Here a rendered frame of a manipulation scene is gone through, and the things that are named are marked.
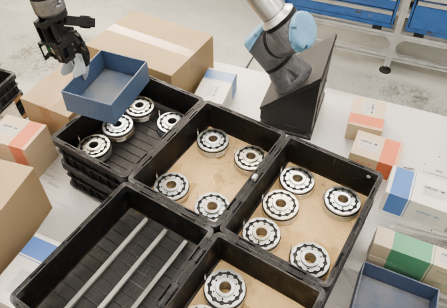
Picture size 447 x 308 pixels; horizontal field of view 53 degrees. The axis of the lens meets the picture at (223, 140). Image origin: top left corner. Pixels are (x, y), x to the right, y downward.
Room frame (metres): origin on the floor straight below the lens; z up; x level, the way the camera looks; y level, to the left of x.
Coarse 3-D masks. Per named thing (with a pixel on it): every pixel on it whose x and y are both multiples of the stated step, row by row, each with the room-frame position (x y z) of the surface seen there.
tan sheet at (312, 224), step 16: (320, 176) 0.87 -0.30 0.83; (320, 192) 0.80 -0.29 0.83; (304, 208) 0.75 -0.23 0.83; (320, 208) 0.75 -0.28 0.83; (304, 224) 0.69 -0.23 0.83; (320, 224) 0.69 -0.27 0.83; (336, 224) 0.69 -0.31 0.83; (352, 224) 0.69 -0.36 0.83; (288, 240) 0.64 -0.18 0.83; (304, 240) 0.64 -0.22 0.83; (320, 240) 0.64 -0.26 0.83; (336, 240) 0.64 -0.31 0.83; (288, 256) 0.59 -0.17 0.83; (336, 256) 0.59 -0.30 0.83
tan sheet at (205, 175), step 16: (208, 128) 1.07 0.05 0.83; (192, 144) 1.00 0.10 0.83; (240, 144) 1.00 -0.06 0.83; (192, 160) 0.93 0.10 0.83; (208, 160) 0.93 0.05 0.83; (224, 160) 0.93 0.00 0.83; (192, 176) 0.86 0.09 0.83; (208, 176) 0.87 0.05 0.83; (224, 176) 0.87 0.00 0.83; (240, 176) 0.87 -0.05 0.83; (192, 192) 0.80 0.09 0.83; (208, 192) 0.80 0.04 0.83; (224, 192) 0.80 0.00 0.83; (192, 208) 0.75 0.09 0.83
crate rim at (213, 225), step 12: (228, 108) 1.06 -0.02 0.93; (252, 120) 1.01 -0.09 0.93; (276, 132) 0.96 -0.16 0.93; (276, 144) 0.90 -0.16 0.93; (132, 180) 0.77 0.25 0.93; (252, 180) 0.77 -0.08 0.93; (156, 192) 0.73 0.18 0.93; (240, 192) 0.73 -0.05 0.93; (180, 204) 0.69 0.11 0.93; (192, 216) 0.65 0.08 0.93; (216, 228) 0.62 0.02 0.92
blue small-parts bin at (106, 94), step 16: (96, 64) 1.05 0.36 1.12; (112, 64) 1.07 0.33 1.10; (128, 64) 1.05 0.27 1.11; (144, 64) 1.02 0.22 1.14; (80, 80) 0.97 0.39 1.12; (96, 80) 1.02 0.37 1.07; (112, 80) 1.02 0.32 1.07; (128, 80) 1.02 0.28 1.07; (144, 80) 1.01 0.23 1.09; (64, 96) 0.89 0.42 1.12; (80, 96) 0.88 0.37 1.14; (96, 96) 0.95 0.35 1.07; (112, 96) 0.95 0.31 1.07; (128, 96) 0.92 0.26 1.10; (80, 112) 0.88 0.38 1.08; (96, 112) 0.86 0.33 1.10; (112, 112) 0.85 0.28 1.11
